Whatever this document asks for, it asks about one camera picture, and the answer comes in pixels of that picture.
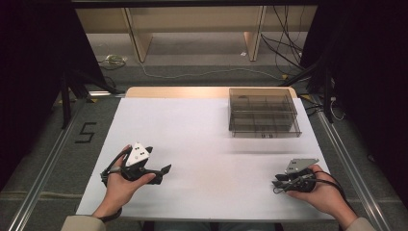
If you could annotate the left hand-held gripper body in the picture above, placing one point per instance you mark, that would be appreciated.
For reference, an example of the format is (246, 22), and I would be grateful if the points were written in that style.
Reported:
(138, 155)

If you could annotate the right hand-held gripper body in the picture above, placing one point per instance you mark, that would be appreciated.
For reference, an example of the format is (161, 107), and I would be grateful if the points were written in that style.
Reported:
(300, 165)

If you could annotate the smoky clear plastic drawer cabinet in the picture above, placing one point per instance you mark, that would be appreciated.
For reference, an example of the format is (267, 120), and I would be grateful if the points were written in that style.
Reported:
(256, 91)

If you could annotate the person's left hand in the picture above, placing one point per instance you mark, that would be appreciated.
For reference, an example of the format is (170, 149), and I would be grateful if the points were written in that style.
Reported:
(117, 189)

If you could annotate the person's right hand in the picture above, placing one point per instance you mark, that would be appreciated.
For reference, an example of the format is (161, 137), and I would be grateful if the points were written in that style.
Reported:
(327, 197)

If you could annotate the white table board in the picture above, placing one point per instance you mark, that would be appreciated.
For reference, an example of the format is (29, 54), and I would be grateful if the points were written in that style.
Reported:
(198, 160)

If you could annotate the black metal stand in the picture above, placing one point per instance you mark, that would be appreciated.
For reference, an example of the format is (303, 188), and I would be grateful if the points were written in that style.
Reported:
(327, 102)
(65, 106)

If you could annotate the black curtain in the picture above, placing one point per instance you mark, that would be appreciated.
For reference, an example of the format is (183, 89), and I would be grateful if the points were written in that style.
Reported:
(29, 80)
(378, 80)

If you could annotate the beige wooden desk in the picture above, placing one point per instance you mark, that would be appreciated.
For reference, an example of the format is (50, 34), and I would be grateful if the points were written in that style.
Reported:
(138, 38)

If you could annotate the short aluminium rail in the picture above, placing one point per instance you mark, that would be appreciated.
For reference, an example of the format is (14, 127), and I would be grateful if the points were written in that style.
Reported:
(106, 94)

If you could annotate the long aluminium rail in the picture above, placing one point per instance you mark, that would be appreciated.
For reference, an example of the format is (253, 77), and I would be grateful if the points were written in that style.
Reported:
(364, 192)
(32, 199)

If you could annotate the black metal frame bar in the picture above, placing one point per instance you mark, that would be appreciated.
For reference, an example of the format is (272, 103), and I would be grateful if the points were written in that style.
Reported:
(192, 3)

